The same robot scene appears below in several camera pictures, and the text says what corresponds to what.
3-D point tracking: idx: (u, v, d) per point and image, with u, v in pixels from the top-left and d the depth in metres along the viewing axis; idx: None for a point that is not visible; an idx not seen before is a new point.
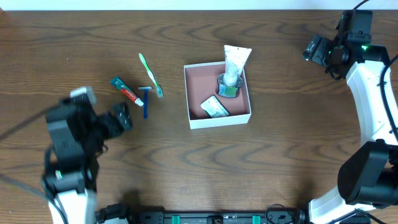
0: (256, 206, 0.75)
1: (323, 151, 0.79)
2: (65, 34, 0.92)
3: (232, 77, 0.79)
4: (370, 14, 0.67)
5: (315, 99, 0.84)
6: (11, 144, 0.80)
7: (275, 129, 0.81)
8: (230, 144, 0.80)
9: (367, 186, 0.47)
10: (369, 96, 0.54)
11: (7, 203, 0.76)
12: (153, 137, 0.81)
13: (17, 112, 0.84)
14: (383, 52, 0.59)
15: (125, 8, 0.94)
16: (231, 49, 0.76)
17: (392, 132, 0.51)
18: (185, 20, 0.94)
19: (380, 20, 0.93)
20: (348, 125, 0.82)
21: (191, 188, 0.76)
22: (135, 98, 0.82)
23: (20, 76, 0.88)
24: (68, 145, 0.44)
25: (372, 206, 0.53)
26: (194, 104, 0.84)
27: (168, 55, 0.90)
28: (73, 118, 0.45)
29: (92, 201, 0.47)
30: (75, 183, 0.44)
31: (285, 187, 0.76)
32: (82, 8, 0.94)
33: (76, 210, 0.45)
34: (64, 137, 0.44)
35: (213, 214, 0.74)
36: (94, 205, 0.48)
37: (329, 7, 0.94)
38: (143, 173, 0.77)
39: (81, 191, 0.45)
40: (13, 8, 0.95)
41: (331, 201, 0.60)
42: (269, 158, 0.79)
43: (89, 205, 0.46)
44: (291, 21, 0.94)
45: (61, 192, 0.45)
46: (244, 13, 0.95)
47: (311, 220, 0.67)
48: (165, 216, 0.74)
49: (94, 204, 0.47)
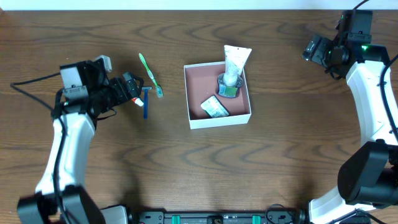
0: (256, 206, 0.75)
1: (323, 151, 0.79)
2: (65, 34, 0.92)
3: (232, 78, 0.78)
4: (371, 14, 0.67)
5: (315, 99, 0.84)
6: (11, 144, 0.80)
7: (276, 129, 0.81)
8: (230, 144, 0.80)
9: (366, 184, 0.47)
10: (369, 96, 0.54)
11: (7, 203, 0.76)
12: (153, 137, 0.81)
13: (17, 112, 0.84)
14: (383, 52, 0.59)
15: (125, 7, 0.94)
16: (231, 50, 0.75)
17: (392, 132, 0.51)
18: (185, 20, 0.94)
19: (380, 20, 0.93)
20: (348, 124, 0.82)
21: (191, 188, 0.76)
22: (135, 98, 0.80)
23: (21, 76, 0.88)
24: (75, 85, 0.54)
25: (372, 206, 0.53)
26: (194, 104, 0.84)
27: (168, 55, 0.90)
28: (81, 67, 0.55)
29: (89, 127, 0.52)
30: (77, 108, 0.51)
31: (285, 187, 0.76)
32: (82, 7, 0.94)
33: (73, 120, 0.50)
34: (74, 77, 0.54)
35: (213, 214, 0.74)
36: (89, 132, 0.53)
37: (329, 7, 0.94)
38: (143, 173, 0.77)
39: (81, 113, 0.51)
40: (13, 8, 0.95)
41: (331, 201, 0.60)
42: (270, 158, 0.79)
43: (86, 126, 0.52)
44: (291, 21, 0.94)
45: (66, 115, 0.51)
46: (244, 13, 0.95)
47: (311, 220, 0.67)
48: (165, 216, 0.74)
49: (89, 129, 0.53)
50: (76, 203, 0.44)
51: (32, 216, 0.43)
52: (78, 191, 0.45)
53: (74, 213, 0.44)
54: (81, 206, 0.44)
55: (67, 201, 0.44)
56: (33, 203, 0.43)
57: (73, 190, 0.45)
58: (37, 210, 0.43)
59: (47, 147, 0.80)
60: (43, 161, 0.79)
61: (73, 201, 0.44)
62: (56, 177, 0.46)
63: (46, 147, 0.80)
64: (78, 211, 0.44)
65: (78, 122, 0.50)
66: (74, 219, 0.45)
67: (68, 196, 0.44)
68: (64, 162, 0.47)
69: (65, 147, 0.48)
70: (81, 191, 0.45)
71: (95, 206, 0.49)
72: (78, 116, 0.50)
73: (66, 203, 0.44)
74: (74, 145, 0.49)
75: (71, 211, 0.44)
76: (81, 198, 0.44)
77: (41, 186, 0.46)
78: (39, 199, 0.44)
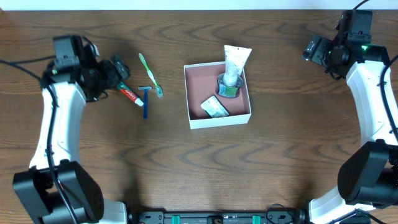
0: (256, 206, 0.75)
1: (323, 151, 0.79)
2: (65, 33, 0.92)
3: (232, 77, 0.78)
4: (371, 14, 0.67)
5: (315, 99, 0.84)
6: (11, 144, 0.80)
7: (275, 129, 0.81)
8: (230, 144, 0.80)
9: (365, 184, 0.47)
10: (369, 96, 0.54)
11: (7, 203, 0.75)
12: (153, 137, 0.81)
13: (17, 112, 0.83)
14: (383, 52, 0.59)
15: (126, 7, 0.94)
16: (231, 49, 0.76)
17: (392, 132, 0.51)
18: (185, 20, 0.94)
19: (380, 20, 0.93)
20: (348, 124, 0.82)
21: (191, 188, 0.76)
22: (135, 98, 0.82)
23: (20, 76, 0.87)
24: (67, 55, 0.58)
25: (372, 206, 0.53)
26: (194, 104, 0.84)
27: (168, 55, 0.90)
28: (74, 40, 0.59)
29: (79, 98, 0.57)
30: (67, 77, 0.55)
31: (285, 187, 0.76)
32: (82, 7, 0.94)
33: (63, 95, 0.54)
34: (66, 47, 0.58)
35: (213, 214, 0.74)
36: (80, 102, 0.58)
37: (329, 7, 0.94)
38: (143, 173, 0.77)
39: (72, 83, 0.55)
40: (13, 8, 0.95)
41: (331, 201, 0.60)
42: (270, 158, 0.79)
43: (77, 96, 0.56)
44: (291, 21, 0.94)
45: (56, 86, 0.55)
46: (244, 13, 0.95)
47: (311, 220, 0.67)
48: (165, 216, 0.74)
49: (80, 100, 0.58)
50: (71, 178, 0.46)
51: (28, 191, 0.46)
52: (73, 167, 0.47)
53: (69, 187, 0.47)
54: (76, 180, 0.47)
55: (62, 178, 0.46)
56: (28, 178, 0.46)
57: (68, 165, 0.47)
58: (33, 186, 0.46)
59: None
60: None
61: (68, 176, 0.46)
62: (50, 152, 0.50)
63: None
64: (73, 185, 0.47)
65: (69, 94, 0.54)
66: (70, 193, 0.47)
67: (63, 172, 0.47)
68: (57, 137, 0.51)
69: (58, 121, 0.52)
70: (76, 167, 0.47)
71: (90, 180, 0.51)
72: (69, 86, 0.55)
73: (61, 178, 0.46)
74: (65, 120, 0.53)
75: (66, 185, 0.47)
76: (75, 173, 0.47)
77: (36, 162, 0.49)
78: (34, 174, 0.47)
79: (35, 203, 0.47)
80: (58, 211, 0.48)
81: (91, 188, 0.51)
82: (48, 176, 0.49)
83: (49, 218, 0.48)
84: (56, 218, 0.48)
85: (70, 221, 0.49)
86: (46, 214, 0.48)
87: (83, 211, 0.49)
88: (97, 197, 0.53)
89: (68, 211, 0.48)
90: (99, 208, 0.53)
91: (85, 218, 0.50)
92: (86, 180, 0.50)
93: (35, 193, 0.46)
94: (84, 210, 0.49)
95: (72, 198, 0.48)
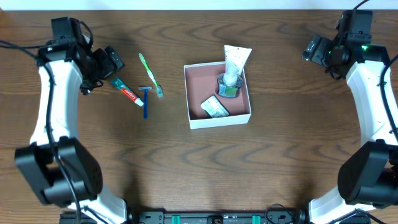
0: (256, 206, 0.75)
1: (323, 151, 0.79)
2: None
3: (232, 77, 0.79)
4: (371, 13, 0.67)
5: (315, 99, 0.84)
6: (11, 144, 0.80)
7: (276, 129, 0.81)
8: (231, 144, 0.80)
9: (365, 182, 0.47)
10: (369, 96, 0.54)
11: (7, 203, 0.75)
12: (153, 137, 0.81)
13: (17, 112, 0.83)
14: (383, 51, 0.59)
15: (126, 8, 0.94)
16: (231, 50, 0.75)
17: (392, 132, 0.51)
18: (185, 20, 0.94)
19: (380, 20, 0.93)
20: (348, 124, 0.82)
21: (191, 188, 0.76)
22: (135, 98, 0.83)
23: (20, 76, 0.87)
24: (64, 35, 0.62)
25: (372, 206, 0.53)
26: (194, 104, 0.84)
27: (168, 55, 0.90)
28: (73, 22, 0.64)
29: (76, 76, 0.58)
30: (63, 54, 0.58)
31: (285, 187, 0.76)
32: (82, 8, 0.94)
33: (61, 73, 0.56)
34: (63, 28, 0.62)
35: (213, 214, 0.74)
36: (77, 81, 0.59)
37: (329, 7, 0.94)
38: (143, 173, 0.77)
39: (68, 61, 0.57)
40: (13, 8, 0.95)
41: (331, 201, 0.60)
42: (270, 158, 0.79)
43: (74, 74, 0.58)
44: (291, 21, 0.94)
45: (51, 63, 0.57)
46: (244, 13, 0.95)
47: (311, 220, 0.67)
48: (165, 216, 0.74)
49: (77, 79, 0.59)
50: (69, 154, 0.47)
51: (30, 165, 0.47)
52: (71, 143, 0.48)
53: (68, 162, 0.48)
54: (74, 155, 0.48)
55: (62, 152, 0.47)
56: (30, 154, 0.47)
57: (66, 142, 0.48)
58: (33, 160, 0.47)
59: None
60: None
61: (67, 152, 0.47)
62: (50, 129, 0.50)
63: None
64: (73, 160, 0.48)
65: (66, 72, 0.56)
66: (69, 167, 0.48)
67: (61, 148, 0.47)
68: (56, 114, 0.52)
69: (56, 98, 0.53)
70: (74, 143, 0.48)
71: (89, 156, 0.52)
72: (66, 65, 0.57)
73: (60, 153, 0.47)
74: (63, 97, 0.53)
75: (65, 160, 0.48)
76: (73, 149, 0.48)
77: (37, 138, 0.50)
78: (35, 150, 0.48)
79: (37, 177, 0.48)
80: (59, 186, 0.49)
81: (90, 163, 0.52)
82: (48, 152, 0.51)
83: (50, 192, 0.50)
84: (57, 192, 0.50)
85: (71, 196, 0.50)
86: (48, 189, 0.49)
87: (83, 186, 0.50)
88: (97, 172, 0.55)
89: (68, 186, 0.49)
90: (97, 183, 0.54)
91: (85, 193, 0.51)
92: (85, 155, 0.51)
93: (37, 167, 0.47)
94: (83, 184, 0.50)
95: (71, 172, 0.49)
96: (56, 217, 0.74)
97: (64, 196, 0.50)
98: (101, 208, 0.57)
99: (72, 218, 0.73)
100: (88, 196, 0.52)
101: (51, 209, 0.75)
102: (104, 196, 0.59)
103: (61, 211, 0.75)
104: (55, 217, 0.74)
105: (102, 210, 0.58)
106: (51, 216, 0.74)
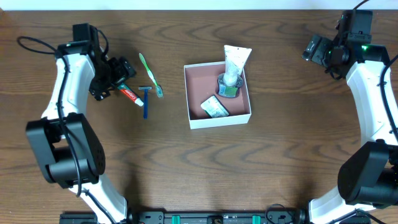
0: (256, 206, 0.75)
1: (323, 151, 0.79)
2: (66, 33, 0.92)
3: (232, 77, 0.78)
4: (371, 14, 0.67)
5: (315, 99, 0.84)
6: (12, 143, 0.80)
7: (276, 129, 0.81)
8: (230, 144, 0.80)
9: (367, 179, 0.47)
10: (369, 96, 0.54)
11: (7, 203, 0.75)
12: (153, 137, 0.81)
13: (17, 112, 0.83)
14: (383, 51, 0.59)
15: (126, 7, 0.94)
16: (231, 49, 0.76)
17: (392, 132, 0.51)
18: (185, 20, 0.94)
19: (380, 20, 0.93)
20: (348, 124, 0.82)
21: (191, 188, 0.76)
22: (135, 98, 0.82)
23: (20, 76, 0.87)
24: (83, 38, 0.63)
25: (372, 206, 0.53)
26: (194, 104, 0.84)
27: (168, 55, 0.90)
28: (93, 28, 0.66)
29: (89, 68, 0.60)
30: (79, 50, 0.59)
31: (285, 187, 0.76)
32: (82, 7, 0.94)
33: (75, 61, 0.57)
34: (83, 28, 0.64)
35: (213, 214, 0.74)
36: (90, 73, 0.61)
37: (329, 7, 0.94)
38: (143, 173, 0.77)
39: (83, 55, 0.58)
40: (13, 8, 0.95)
41: (331, 201, 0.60)
42: (270, 158, 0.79)
43: (87, 66, 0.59)
44: (291, 21, 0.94)
45: (68, 55, 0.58)
46: (244, 13, 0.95)
47: (311, 220, 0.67)
48: (165, 216, 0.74)
49: (90, 71, 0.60)
50: (77, 127, 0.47)
51: (38, 137, 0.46)
52: (79, 118, 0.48)
53: (76, 135, 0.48)
54: (82, 129, 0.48)
55: (71, 127, 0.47)
56: (39, 126, 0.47)
57: (74, 116, 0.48)
58: (43, 132, 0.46)
59: None
60: None
61: (74, 125, 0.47)
62: (61, 106, 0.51)
63: None
64: (80, 134, 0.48)
65: (80, 61, 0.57)
66: (75, 142, 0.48)
67: (70, 122, 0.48)
68: (67, 94, 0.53)
69: (68, 82, 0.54)
70: (83, 119, 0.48)
71: (95, 137, 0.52)
72: (80, 57, 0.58)
73: (68, 126, 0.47)
74: (76, 81, 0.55)
75: (73, 134, 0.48)
76: (81, 123, 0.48)
77: (47, 114, 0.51)
78: (45, 123, 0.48)
79: (43, 150, 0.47)
80: (63, 163, 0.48)
81: (96, 144, 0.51)
82: (58, 129, 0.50)
83: (55, 169, 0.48)
84: (61, 170, 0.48)
85: (74, 175, 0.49)
86: (52, 165, 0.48)
87: (87, 163, 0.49)
88: (101, 155, 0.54)
89: (72, 163, 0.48)
90: (101, 165, 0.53)
91: (88, 173, 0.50)
92: (92, 134, 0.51)
93: (45, 139, 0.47)
94: (87, 162, 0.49)
95: (77, 148, 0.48)
96: (56, 217, 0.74)
97: (67, 174, 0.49)
98: (102, 195, 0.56)
99: (72, 218, 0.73)
100: (91, 178, 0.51)
101: (51, 209, 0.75)
102: (106, 184, 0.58)
103: (61, 211, 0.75)
104: (55, 217, 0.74)
105: (102, 198, 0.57)
106: (51, 216, 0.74)
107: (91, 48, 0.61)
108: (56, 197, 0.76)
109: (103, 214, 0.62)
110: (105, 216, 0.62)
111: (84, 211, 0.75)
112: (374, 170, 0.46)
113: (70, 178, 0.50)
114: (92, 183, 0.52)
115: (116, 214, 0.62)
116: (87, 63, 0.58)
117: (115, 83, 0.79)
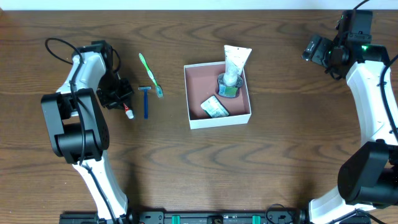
0: (256, 206, 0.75)
1: (323, 150, 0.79)
2: (66, 33, 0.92)
3: (232, 77, 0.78)
4: (371, 14, 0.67)
5: (315, 99, 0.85)
6: (11, 144, 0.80)
7: (276, 129, 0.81)
8: (230, 144, 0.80)
9: (369, 173, 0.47)
10: (369, 96, 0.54)
11: (7, 203, 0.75)
12: (153, 137, 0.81)
13: (16, 112, 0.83)
14: (383, 52, 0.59)
15: (126, 7, 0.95)
16: (231, 49, 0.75)
17: (392, 132, 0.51)
18: (185, 20, 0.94)
19: (380, 20, 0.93)
20: (348, 125, 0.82)
21: (191, 188, 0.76)
22: (127, 108, 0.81)
23: (20, 76, 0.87)
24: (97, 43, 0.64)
25: (372, 206, 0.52)
26: (194, 104, 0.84)
27: (168, 55, 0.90)
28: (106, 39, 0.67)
29: (101, 65, 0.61)
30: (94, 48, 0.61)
31: (285, 187, 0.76)
32: (82, 8, 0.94)
33: (89, 55, 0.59)
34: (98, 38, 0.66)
35: (213, 214, 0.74)
36: (101, 71, 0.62)
37: (329, 7, 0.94)
38: (143, 173, 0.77)
39: (97, 51, 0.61)
40: (12, 8, 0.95)
41: (331, 201, 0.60)
42: (270, 158, 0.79)
43: (99, 62, 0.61)
44: (291, 21, 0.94)
45: (84, 52, 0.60)
46: (244, 13, 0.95)
47: (311, 220, 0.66)
48: (165, 216, 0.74)
49: (101, 68, 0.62)
50: (87, 98, 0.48)
51: (52, 107, 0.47)
52: (89, 90, 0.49)
53: (85, 107, 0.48)
54: (92, 99, 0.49)
55: (82, 101, 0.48)
56: (53, 99, 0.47)
57: (84, 90, 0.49)
58: (56, 105, 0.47)
59: (47, 147, 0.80)
60: (43, 162, 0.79)
61: (86, 96, 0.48)
62: (73, 84, 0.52)
63: (46, 147, 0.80)
64: (91, 108, 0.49)
65: (94, 56, 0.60)
66: (84, 112, 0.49)
67: (81, 94, 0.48)
68: (80, 77, 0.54)
69: (82, 70, 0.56)
70: (92, 94, 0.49)
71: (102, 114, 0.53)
72: (94, 53, 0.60)
73: (79, 97, 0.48)
74: (89, 70, 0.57)
75: (83, 105, 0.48)
76: (92, 94, 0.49)
77: (60, 90, 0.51)
78: (58, 97, 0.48)
79: (53, 121, 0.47)
80: (70, 135, 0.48)
81: (102, 121, 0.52)
82: (69, 104, 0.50)
83: (61, 142, 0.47)
84: (67, 142, 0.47)
85: (79, 148, 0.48)
86: (61, 137, 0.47)
87: (92, 136, 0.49)
88: (106, 132, 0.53)
89: (79, 138, 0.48)
90: (106, 142, 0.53)
91: (94, 147, 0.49)
92: (99, 110, 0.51)
93: (56, 109, 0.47)
94: (93, 135, 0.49)
95: (86, 119, 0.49)
96: (56, 217, 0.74)
97: (73, 147, 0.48)
98: (102, 175, 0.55)
99: (72, 218, 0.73)
100: (95, 153, 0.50)
101: (51, 209, 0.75)
102: (108, 165, 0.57)
103: (61, 211, 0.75)
104: (55, 217, 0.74)
105: (104, 182, 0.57)
106: (51, 216, 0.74)
107: (104, 50, 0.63)
108: (56, 197, 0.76)
109: (103, 206, 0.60)
110: (106, 209, 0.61)
111: (84, 211, 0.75)
112: (375, 167, 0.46)
113: (75, 153, 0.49)
114: (97, 160, 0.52)
115: (115, 205, 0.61)
116: (99, 58, 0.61)
117: (121, 98, 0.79)
